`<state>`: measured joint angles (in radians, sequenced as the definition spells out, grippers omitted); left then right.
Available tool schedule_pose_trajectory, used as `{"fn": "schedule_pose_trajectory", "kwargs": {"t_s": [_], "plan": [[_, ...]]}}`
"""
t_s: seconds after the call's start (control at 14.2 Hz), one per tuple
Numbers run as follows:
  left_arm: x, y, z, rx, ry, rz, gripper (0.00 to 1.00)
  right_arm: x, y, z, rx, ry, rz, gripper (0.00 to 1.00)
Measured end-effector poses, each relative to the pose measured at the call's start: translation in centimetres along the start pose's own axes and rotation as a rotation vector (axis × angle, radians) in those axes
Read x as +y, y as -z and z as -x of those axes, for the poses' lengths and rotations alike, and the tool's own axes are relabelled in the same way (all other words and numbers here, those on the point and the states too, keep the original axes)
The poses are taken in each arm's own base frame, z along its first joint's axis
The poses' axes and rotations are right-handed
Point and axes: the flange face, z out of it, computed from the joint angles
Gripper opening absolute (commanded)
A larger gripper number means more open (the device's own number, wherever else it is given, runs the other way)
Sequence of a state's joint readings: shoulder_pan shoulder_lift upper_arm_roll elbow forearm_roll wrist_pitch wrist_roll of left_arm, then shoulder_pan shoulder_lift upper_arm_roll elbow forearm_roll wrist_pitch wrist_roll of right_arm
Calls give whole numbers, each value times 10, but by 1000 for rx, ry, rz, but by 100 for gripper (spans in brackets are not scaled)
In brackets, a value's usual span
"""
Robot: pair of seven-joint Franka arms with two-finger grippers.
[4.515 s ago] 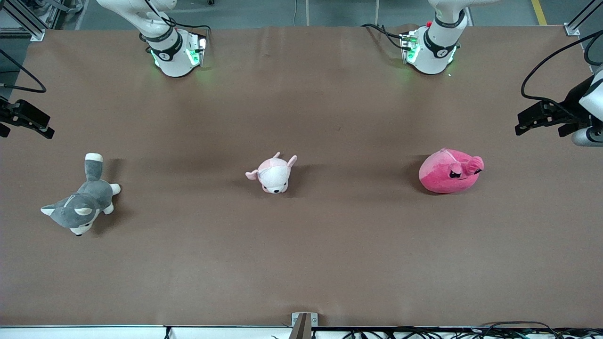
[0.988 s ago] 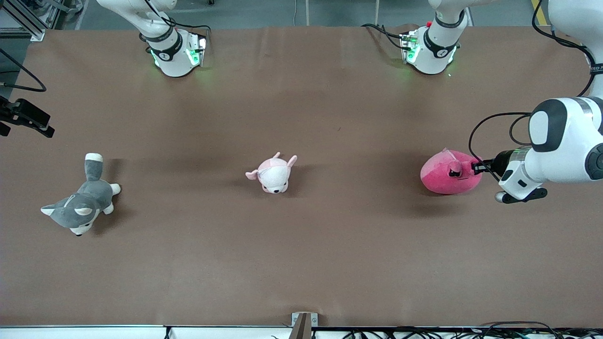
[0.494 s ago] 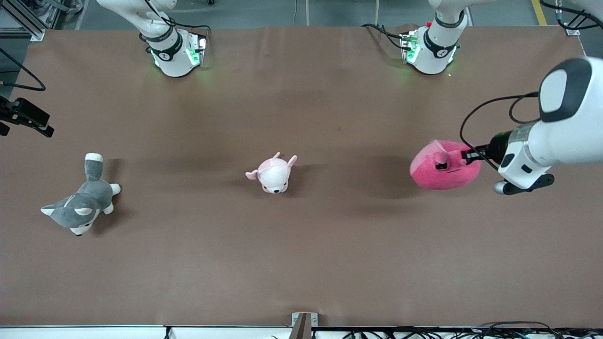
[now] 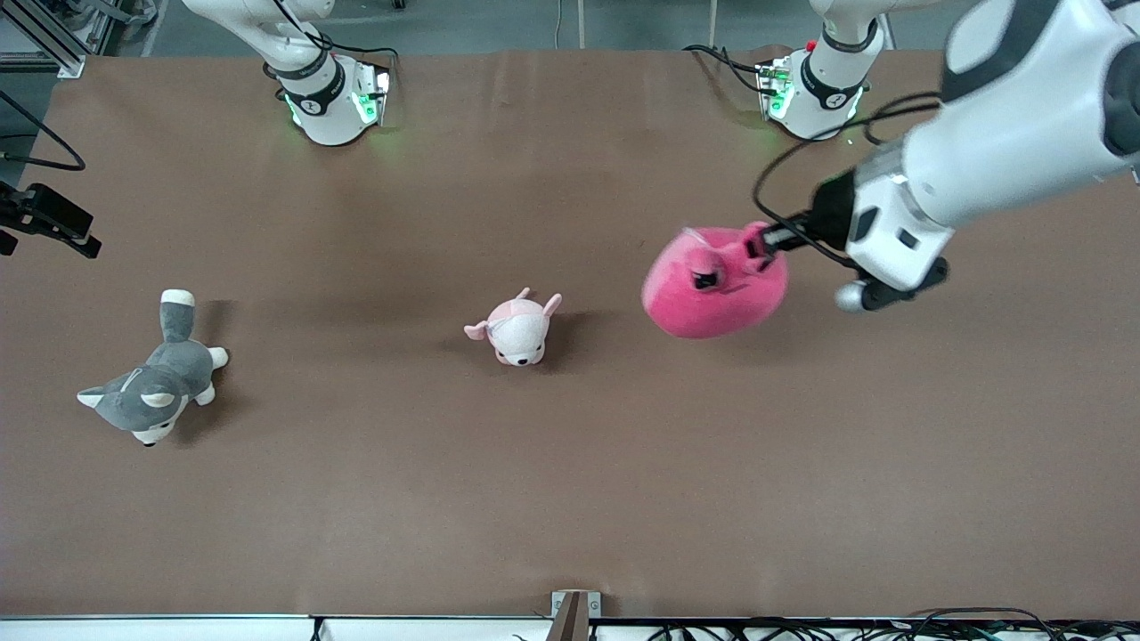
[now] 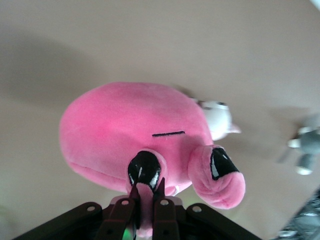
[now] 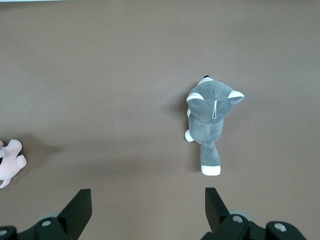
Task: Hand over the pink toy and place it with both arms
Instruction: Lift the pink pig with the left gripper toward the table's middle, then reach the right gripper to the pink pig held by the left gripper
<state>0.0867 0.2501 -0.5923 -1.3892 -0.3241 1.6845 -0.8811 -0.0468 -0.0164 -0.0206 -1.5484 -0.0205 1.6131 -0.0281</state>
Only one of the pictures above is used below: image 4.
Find hot pink round plush toy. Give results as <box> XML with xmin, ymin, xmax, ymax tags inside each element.
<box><xmin>641</xmin><ymin>223</ymin><xmax>790</xmax><ymax>340</ymax></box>

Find grey white husky plush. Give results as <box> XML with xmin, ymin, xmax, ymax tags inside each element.
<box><xmin>77</xmin><ymin>289</ymin><xmax>230</xmax><ymax>448</ymax></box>

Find pale pink small plush dog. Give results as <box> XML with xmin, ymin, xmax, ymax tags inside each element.
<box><xmin>463</xmin><ymin>287</ymin><xmax>564</xmax><ymax>368</ymax></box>

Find large table cover mat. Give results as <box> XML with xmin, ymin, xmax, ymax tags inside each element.
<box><xmin>0</xmin><ymin>49</ymin><xmax>1140</xmax><ymax>620</ymax></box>

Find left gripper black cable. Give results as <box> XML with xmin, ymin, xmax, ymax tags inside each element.
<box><xmin>753</xmin><ymin>92</ymin><xmax>945</xmax><ymax>270</ymax></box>

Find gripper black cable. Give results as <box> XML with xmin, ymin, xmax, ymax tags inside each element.
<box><xmin>0</xmin><ymin>89</ymin><xmax>87</xmax><ymax>172</ymax></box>
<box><xmin>753</xmin><ymin>92</ymin><xmax>945</xmax><ymax>270</ymax></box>

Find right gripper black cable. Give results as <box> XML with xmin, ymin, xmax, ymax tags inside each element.
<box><xmin>0</xmin><ymin>89</ymin><xmax>87</xmax><ymax>172</ymax></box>

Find aluminium frame post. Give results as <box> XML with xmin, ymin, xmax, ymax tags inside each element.
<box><xmin>0</xmin><ymin>0</ymin><xmax>87</xmax><ymax>79</ymax></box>

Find left arm base cable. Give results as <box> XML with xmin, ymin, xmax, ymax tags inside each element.
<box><xmin>683</xmin><ymin>44</ymin><xmax>769</xmax><ymax>95</ymax></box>

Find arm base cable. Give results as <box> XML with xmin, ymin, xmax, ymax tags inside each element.
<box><xmin>683</xmin><ymin>44</ymin><xmax>769</xmax><ymax>95</ymax></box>
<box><xmin>303</xmin><ymin>31</ymin><xmax>399</xmax><ymax>63</ymax></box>

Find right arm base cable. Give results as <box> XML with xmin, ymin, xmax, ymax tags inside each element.
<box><xmin>303</xmin><ymin>31</ymin><xmax>399</xmax><ymax>63</ymax></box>

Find white table edge rail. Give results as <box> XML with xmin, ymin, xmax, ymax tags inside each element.
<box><xmin>0</xmin><ymin>613</ymin><xmax>1140</xmax><ymax>641</ymax></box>

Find grey metal table bracket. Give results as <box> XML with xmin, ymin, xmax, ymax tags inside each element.
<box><xmin>550</xmin><ymin>590</ymin><xmax>602</xmax><ymax>641</ymax></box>

